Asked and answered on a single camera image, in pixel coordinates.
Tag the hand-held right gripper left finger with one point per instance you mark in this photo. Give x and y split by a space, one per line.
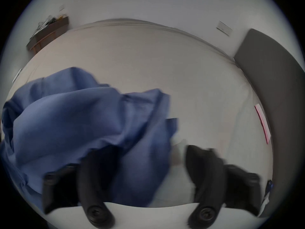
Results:
91 182

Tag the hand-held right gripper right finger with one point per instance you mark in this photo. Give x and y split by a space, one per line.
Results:
207 175

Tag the blue shirt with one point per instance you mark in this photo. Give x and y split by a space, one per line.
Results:
78 127

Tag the pink and white card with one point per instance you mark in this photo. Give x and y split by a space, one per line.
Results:
262 123

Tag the dark grey padded headboard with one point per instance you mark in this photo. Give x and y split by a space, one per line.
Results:
276 85

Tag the bed with beige sheet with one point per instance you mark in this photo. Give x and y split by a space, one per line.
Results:
147 63

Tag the wooden table with clutter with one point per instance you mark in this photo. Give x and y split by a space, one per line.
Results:
46 33

